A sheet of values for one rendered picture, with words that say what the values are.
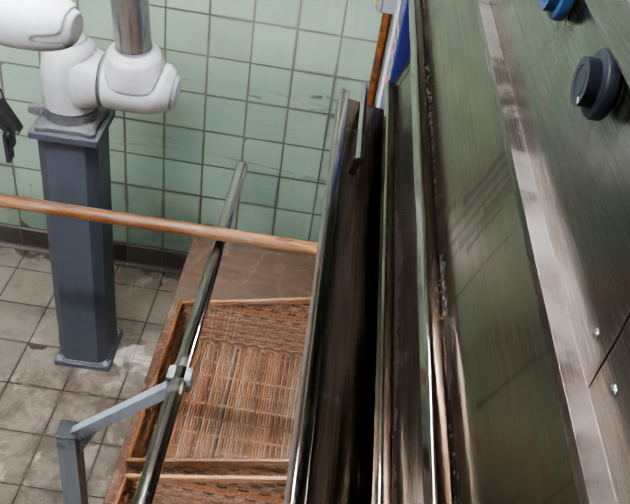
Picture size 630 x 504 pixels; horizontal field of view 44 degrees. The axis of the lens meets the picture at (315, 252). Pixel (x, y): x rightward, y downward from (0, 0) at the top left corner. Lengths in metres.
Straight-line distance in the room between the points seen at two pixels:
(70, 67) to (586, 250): 1.91
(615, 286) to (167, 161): 2.70
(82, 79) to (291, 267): 0.89
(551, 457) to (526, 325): 0.13
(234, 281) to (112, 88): 0.72
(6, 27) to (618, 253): 1.25
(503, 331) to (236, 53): 2.25
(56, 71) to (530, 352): 1.87
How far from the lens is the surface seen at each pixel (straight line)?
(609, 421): 0.49
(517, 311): 0.68
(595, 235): 0.55
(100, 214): 1.75
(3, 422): 2.92
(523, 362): 0.65
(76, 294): 2.79
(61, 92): 2.35
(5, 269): 3.49
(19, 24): 1.55
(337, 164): 1.54
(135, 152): 3.13
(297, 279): 2.55
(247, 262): 2.59
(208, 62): 2.87
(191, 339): 1.50
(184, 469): 1.85
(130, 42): 2.20
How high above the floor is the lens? 2.25
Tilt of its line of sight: 39 degrees down
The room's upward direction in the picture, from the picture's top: 10 degrees clockwise
